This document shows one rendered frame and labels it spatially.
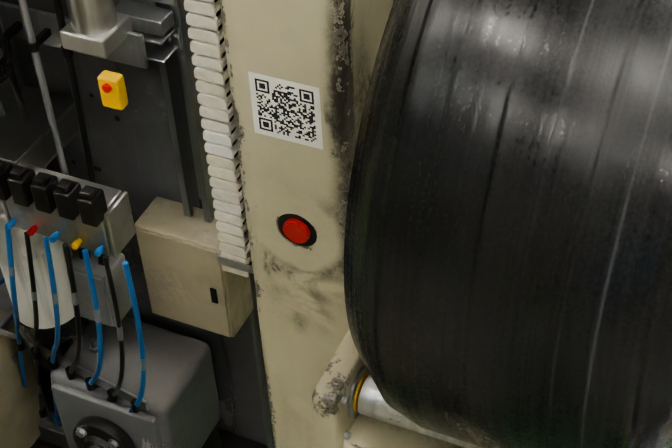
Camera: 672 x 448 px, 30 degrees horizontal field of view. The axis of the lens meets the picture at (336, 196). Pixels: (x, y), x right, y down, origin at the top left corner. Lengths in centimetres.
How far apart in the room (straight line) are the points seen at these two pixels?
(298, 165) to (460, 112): 35
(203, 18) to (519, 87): 39
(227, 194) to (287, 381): 28
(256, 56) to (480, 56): 31
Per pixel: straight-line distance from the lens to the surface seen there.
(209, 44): 123
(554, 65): 93
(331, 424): 134
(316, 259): 134
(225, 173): 133
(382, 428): 139
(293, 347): 146
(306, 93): 119
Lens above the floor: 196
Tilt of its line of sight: 42 degrees down
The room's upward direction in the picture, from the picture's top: 3 degrees counter-clockwise
